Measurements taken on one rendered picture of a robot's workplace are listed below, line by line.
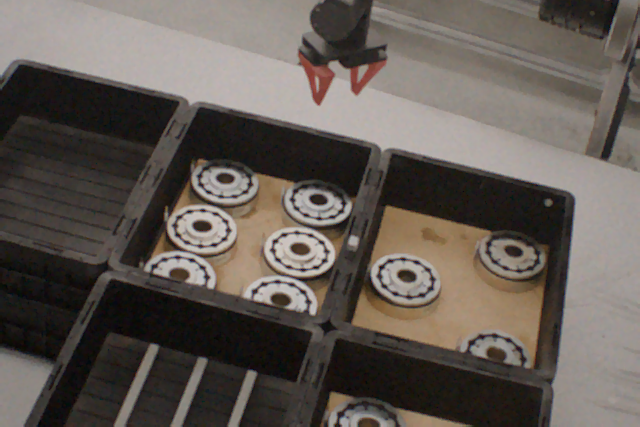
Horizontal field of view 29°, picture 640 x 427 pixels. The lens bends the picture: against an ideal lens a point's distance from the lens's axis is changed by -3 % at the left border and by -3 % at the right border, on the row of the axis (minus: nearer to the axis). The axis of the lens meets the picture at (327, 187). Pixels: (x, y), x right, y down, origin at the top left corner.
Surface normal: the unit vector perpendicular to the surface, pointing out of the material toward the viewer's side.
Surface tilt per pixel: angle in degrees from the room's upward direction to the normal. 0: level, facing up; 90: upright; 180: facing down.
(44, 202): 0
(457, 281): 0
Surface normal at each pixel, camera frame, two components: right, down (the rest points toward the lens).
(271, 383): 0.14, -0.76
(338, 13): -0.31, 0.57
